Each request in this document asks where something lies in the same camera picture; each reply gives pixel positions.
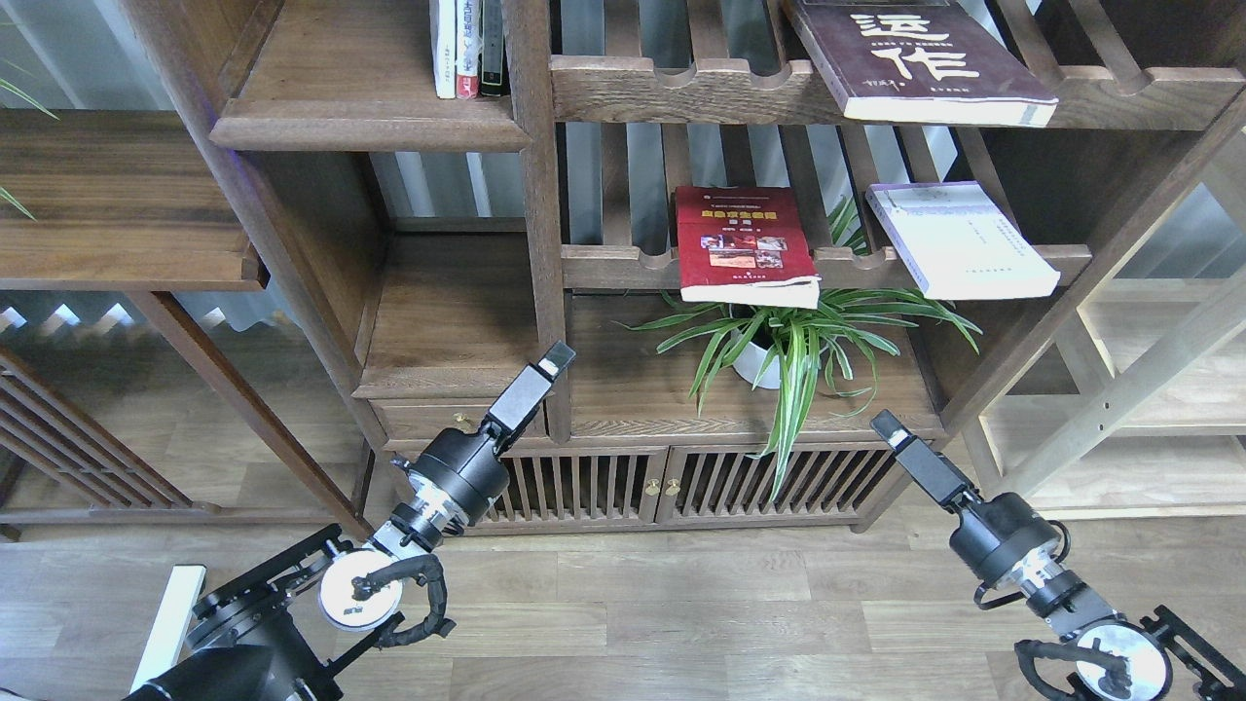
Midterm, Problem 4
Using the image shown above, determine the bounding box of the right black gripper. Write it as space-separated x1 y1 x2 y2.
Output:
868 410 1059 585

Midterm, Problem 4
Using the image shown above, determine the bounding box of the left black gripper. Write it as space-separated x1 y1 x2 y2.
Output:
392 341 577 532

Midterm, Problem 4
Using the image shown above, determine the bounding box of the white lavender book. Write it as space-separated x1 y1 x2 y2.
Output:
866 181 1060 301

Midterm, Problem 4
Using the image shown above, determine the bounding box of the dark maroon book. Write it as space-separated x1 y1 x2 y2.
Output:
784 1 1058 128

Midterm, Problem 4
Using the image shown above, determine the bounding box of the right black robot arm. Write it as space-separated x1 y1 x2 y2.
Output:
871 410 1244 700

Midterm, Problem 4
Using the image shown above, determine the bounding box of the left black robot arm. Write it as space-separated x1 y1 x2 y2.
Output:
130 342 574 700

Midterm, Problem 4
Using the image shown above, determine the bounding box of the brass drawer knob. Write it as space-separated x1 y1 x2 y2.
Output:
454 412 475 433

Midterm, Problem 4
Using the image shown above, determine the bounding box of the green spider plant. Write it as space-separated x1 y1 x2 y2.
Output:
623 195 984 504

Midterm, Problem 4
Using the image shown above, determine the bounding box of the white plant pot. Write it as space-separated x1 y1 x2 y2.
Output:
729 314 782 388

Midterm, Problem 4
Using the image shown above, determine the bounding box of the dark wooden bookshelf cabinet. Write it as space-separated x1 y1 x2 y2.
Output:
121 1 1244 530

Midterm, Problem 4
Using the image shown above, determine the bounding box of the black upright book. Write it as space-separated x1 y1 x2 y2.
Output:
478 0 510 97

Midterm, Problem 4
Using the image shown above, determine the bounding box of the white table leg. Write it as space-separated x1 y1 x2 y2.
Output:
130 564 206 692

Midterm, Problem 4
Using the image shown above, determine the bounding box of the red white upright book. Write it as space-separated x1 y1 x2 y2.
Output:
455 0 482 100

